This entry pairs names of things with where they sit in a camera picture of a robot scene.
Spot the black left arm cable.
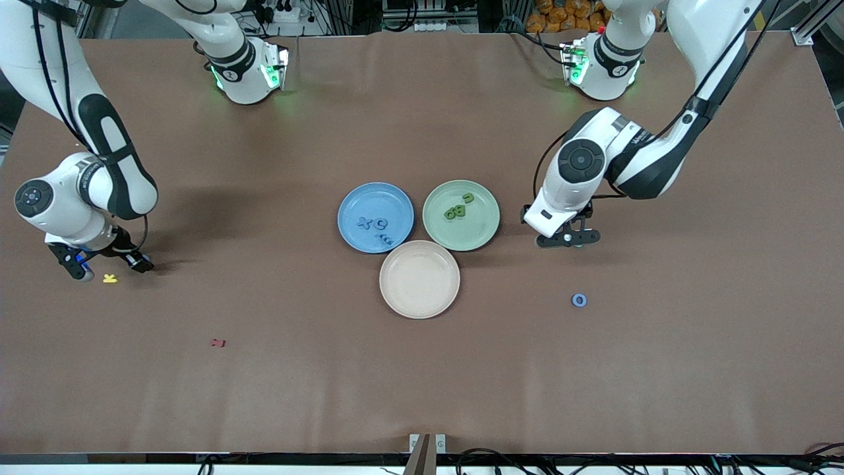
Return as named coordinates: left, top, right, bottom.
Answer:
left=527, top=0, right=782, bottom=208

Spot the black table edge rail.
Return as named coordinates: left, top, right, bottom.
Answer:
left=0, top=453, right=844, bottom=466

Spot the black looped floor cable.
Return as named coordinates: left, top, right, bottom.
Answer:
left=455, top=448, right=529, bottom=475

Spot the aluminium frame profile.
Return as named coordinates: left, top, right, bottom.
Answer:
left=791, top=0, right=844, bottom=46

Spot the beige round plate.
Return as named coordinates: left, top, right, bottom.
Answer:
left=379, top=240, right=461, bottom=320

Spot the silver table edge bracket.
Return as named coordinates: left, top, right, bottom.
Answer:
left=409, top=433, right=447, bottom=455

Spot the long white power strip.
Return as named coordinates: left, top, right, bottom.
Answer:
left=414, top=20, right=479, bottom=33

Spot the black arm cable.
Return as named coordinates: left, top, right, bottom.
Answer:
left=30, top=0, right=150, bottom=250
left=527, top=0, right=782, bottom=208

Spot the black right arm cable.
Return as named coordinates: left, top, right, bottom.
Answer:
left=30, top=0, right=150, bottom=250

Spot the orange mesh bag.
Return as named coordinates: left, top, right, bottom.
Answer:
left=526, top=0, right=611, bottom=34

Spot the green round plate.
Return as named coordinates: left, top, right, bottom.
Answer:
left=422, top=179, right=500, bottom=252

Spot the blue round plate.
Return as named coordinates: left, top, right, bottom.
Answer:
left=337, top=182, right=415, bottom=254

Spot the white power strip with plugs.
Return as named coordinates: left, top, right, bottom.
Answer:
left=262, top=0, right=302, bottom=24

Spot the silver base connector box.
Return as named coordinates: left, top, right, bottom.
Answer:
left=260, top=45, right=289, bottom=91
left=560, top=40, right=589, bottom=85

